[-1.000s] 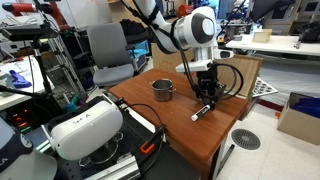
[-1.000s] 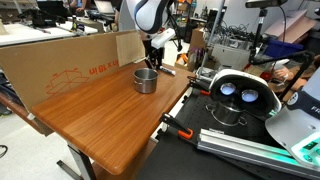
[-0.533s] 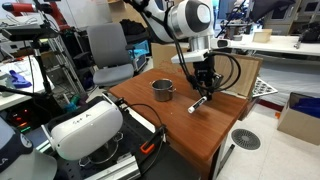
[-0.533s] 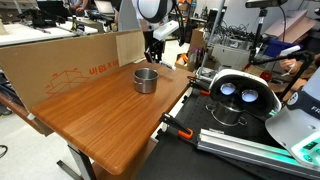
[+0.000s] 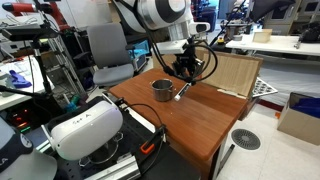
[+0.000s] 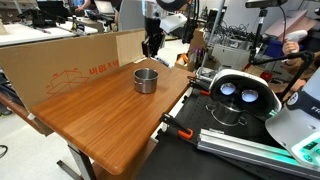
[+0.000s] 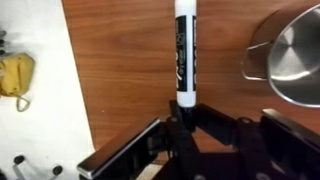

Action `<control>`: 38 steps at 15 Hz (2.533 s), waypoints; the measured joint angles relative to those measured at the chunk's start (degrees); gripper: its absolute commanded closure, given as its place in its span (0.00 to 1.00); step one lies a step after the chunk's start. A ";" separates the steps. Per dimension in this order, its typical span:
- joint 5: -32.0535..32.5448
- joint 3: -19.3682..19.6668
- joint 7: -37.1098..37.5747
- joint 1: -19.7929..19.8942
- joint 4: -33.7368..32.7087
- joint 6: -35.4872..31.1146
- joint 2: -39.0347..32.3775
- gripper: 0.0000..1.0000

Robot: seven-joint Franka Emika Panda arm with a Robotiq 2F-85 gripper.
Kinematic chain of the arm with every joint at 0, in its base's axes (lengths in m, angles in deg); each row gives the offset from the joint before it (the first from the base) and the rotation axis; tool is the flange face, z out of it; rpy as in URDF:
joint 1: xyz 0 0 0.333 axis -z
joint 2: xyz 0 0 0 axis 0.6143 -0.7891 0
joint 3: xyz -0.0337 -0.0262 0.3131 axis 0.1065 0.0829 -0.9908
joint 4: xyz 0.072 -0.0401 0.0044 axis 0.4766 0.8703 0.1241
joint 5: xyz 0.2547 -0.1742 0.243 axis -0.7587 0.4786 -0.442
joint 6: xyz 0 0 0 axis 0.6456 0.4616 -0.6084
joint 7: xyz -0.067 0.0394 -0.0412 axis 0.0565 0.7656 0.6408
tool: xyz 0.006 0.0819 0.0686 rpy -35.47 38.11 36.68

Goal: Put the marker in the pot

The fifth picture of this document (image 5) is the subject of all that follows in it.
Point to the metal rack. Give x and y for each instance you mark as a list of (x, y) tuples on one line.
[(61, 66)]

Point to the long white table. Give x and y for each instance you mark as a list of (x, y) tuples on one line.
[(283, 45)]

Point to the black stereo camera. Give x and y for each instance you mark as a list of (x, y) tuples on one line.
[(26, 32)]

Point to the wooden table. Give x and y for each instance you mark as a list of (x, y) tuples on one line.
[(200, 130)]

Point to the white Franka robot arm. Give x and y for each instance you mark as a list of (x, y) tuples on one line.
[(156, 13)]

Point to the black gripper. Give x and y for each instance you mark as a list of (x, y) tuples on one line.
[(188, 61)]

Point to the black and white marker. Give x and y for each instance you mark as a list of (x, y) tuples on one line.
[(181, 91)]

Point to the black perforated bench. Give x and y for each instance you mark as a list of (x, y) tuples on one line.
[(176, 166)]

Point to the white perforated plate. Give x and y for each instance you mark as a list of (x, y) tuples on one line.
[(263, 88)]

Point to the small steel pot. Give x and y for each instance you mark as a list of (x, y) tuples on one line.
[(162, 94)]

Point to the teal screen device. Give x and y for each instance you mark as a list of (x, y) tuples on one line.
[(140, 53)]

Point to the red robot arm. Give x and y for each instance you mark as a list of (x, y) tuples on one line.
[(23, 7)]

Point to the open cardboard box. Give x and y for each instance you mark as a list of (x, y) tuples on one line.
[(296, 126)]

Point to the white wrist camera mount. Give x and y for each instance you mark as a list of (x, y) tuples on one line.
[(170, 47)]

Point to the wooden board panel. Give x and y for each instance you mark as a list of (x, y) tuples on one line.
[(233, 73)]

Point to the blue bag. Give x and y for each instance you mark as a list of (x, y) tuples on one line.
[(308, 106)]

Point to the aluminium profile rail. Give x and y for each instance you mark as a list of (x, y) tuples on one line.
[(116, 170)]

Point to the grey robot arm base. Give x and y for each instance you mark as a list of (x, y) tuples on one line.
[(20, 163)]

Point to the round floor drain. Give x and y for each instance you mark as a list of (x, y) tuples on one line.
[(246, 139)]

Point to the black camera stand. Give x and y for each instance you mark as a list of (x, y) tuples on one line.
[(41, 66)]

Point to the small wooden box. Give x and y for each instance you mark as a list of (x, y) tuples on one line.
[(262, 35)]

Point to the grey office chair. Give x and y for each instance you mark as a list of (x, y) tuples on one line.
[(108, 46)]

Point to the blue glove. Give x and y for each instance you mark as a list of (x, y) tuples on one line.
[(18, 80)]

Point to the white VR headset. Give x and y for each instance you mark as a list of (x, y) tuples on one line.
[(86, 130)]

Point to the white side table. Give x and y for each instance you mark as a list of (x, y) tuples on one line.
[(13, 97)]

